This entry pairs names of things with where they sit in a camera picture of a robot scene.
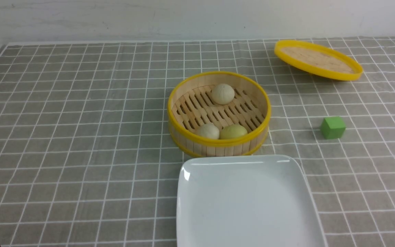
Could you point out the white steamed bun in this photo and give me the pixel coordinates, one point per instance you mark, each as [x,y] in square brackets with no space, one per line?
[208,131]

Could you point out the yellow steamed bun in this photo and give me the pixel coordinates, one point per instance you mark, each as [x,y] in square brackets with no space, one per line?
[232,132]

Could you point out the beige steamed bun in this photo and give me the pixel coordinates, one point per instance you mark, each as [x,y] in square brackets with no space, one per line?
[222,94]

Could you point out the white square plate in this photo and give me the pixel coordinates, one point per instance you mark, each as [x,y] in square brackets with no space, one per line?
[245,201]

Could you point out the yellow rimmed bamboo steamer basket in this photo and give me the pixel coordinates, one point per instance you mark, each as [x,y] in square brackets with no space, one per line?
[191,105]

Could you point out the grey checked tablecloth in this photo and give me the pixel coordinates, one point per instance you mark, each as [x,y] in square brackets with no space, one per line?
[86,158]

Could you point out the yellow rimmed steamer lid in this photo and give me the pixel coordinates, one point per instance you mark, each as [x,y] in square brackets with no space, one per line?
[318,60]

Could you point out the green cube block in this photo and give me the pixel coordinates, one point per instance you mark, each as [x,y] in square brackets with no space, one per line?
[332,127]

